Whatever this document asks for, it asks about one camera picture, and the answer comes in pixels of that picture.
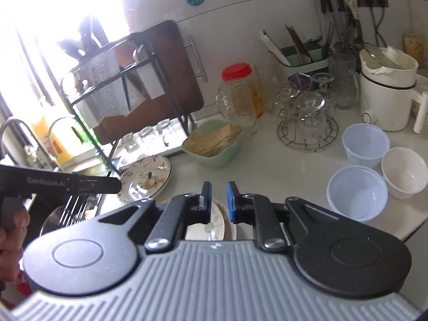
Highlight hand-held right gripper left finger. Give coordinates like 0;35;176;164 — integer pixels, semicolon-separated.
97;181;213;254

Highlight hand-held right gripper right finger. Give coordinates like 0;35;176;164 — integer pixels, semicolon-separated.
227;181;339;252

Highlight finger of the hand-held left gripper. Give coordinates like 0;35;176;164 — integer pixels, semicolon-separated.
77;176;123;195

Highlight white plate with tan pattern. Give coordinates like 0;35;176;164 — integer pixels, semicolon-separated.
185;199;237;241

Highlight floral ceramic plate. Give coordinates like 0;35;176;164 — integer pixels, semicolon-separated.
119;155;172;203

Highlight translucent plastic bowl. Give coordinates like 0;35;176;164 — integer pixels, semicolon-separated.
327;166;389;223
341;123;391;170

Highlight person's left hand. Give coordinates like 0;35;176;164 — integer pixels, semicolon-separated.
0;205;31;285

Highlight orange dish soap bottle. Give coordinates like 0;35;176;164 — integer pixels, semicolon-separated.
31;106;75;165

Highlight green plastic basket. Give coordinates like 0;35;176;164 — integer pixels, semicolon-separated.
182;120;243;170

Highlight small glass jar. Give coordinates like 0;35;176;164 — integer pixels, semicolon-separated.
156;119;175;144
138;126;158;148
120;133;141;152

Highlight chrome faucet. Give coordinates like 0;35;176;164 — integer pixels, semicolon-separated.
0;118;38;168
47;116;88;172

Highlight bundle of wooden sticks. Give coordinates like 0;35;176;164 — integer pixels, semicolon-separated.
186;124;242;158

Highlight large textured glass tumbler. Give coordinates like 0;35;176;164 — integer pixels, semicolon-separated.
216;78;260;135

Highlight black metal dish rack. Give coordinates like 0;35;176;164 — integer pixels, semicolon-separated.
59;33;195;175

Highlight clear glass cup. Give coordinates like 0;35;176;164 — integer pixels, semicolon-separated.
296;109;330;142
272;83;300;120
296;91;327;115

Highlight white textured cloth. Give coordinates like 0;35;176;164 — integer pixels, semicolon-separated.
71;49;152;125

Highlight red-lid plastic jar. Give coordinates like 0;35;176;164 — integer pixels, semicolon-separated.
221;63;265;120

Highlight brown cutting board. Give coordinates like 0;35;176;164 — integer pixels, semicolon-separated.
93;20;205;145

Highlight tall textured glass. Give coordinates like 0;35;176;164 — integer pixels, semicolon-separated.
254;62;281;91

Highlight purple glass cup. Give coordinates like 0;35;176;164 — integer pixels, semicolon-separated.
288;74;310;91

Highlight dark kitchen utensils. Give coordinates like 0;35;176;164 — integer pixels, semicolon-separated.
56;15;109;62

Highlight green utensil holder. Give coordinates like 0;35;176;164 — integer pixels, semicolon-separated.
279;45;332;78

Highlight white plastic spatula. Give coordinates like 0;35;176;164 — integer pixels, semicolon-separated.
257;30;292;67

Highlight textured glass pitcher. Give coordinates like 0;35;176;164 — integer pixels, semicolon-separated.
329;53;362;109

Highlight dark wooden chopsticks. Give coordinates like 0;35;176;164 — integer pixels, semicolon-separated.
284;24;312;61

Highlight white ceramic bowl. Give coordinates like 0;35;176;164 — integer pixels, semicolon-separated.
381;146;428;200

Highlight white electric kettle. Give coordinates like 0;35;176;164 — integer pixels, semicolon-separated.
359;45;428;134

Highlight metal wire sink rack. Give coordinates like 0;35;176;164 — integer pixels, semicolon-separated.
58;192;103;225

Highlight metal wire cup rack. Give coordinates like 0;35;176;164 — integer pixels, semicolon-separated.
276;107;337;153

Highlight metal cabinet handle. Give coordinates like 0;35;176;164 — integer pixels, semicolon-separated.
185;35;209;83

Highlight black power cable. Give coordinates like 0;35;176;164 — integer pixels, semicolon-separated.
367;6;387;50

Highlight white-handled scissors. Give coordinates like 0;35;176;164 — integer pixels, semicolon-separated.
338;0;361;21

